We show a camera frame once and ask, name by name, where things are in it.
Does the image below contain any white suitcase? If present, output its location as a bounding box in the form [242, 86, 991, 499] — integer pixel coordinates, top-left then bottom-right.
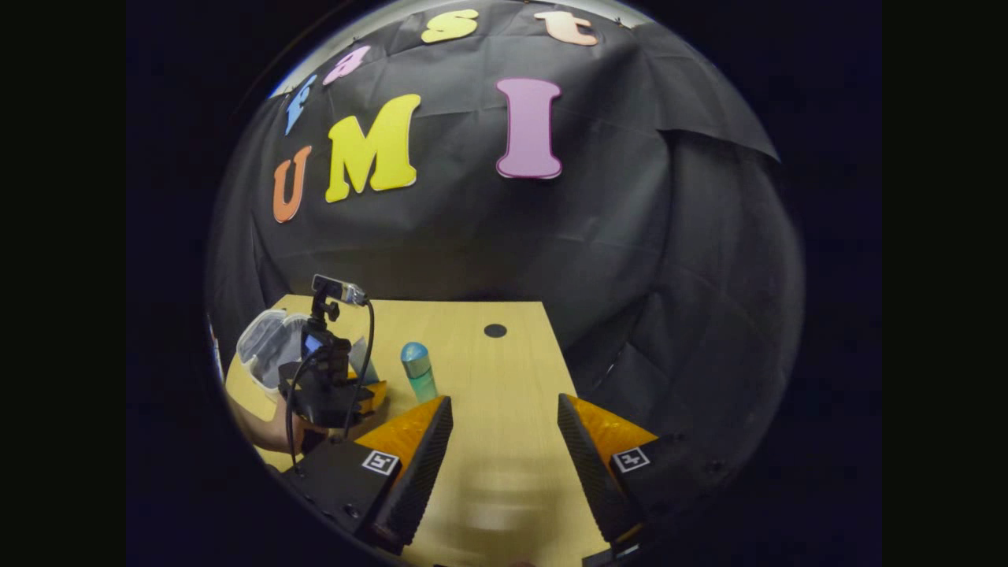
[235, 309, 316, 402]

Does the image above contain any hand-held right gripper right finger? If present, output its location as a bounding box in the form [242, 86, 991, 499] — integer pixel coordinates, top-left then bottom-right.
[558, 394, 729, 556]

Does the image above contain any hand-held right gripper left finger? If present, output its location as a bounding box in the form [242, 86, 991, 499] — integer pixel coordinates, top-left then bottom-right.
[281, 395, 454, 554]

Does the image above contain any black backdrop cloth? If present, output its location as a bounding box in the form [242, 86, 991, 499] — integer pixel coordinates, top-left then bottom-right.
[206, 0, 806, 489]

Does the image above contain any teal bottle with blue cap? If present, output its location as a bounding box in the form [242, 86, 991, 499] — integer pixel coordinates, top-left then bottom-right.
[400, 342, 439, 404]

